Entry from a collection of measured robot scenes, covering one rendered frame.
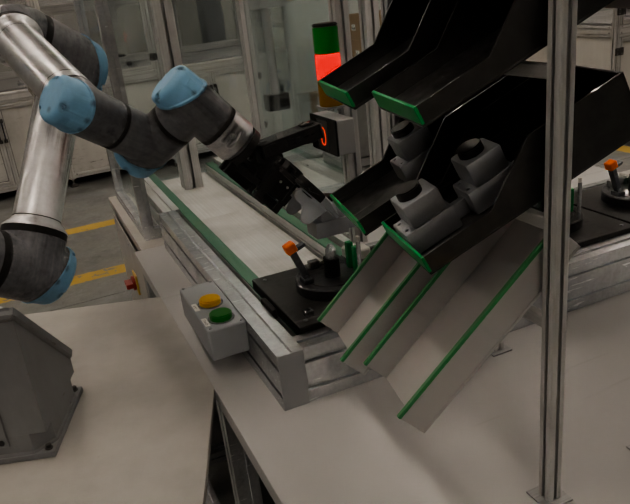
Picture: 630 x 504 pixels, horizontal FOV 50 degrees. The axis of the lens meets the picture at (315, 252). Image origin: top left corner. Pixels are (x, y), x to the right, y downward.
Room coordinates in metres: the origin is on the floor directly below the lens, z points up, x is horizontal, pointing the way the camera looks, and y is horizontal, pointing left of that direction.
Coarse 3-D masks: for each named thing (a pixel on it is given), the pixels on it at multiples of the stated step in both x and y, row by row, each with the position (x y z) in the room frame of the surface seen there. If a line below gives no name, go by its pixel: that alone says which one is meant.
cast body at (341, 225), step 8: (336, 208) 1.13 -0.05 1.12; (320, 216) 1.12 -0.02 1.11; (328, 216) 1.12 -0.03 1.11; (344, 216) 1.14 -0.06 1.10; (312, 224) 1.13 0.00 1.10; (320, 224) 1.12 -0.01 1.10; (328, 224) 1.12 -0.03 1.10; (336, 224) 1.13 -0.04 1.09; (344, 224) 1.13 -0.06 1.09; (352, 224) 1.16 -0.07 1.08; (312, 232) 1.13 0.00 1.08; (320, 232) 1.12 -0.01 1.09; (328, 232) 1.12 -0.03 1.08; (336, 232) 1.13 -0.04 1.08; (344, 232) 1.13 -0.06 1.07
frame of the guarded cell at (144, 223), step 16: (96, 0) 1.83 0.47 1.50; (80, 16) 2.29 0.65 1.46; (80, 32) 2.30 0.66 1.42; (112, 32) 1.83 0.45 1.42; (112, 48) 1.83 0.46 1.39; (112, 64) 1.83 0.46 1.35; (112, 80) 1.83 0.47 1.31; (112, 160) 2.29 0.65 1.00; (112, 176) 2.31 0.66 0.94; (144, 192) 1.83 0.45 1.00; (128, 208) 2.07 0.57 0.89; (144, 208) 1.84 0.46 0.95; (144, 224) 1.83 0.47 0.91
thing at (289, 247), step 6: (282, 246) 1.12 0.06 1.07; (288, 246) 1.11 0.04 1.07; (294, 246) 1.11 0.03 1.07; (300, 246) 1.12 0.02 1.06; (288, 252) 1.11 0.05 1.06; (294, 252) 1.11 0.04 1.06; (294, 258) 1.11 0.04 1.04; (300, 264) 1.12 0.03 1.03; (300, 270) 1.12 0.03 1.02; (306, 270) 1.12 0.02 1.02; (306, 276) 1.12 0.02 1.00
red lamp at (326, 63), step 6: (324, 54) 1.35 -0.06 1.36; (330, 54) 1.34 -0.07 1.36; (336, 54) 1.35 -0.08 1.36; (318, 60) 1.35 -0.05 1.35; (324, 60) 1.34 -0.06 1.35; (330, 60) 1.34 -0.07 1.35; (336, 60) 1.35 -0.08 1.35; (318, 66) 1.35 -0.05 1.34; (324, 66) 1.34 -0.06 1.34; (330, 66) 1.34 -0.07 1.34; (336, 66) 1.35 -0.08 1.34; (318, 72) 1.35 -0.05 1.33; (324, 72) 1.34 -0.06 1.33; (330, 72) 1.34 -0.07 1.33; (318, 78) 1.36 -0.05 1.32
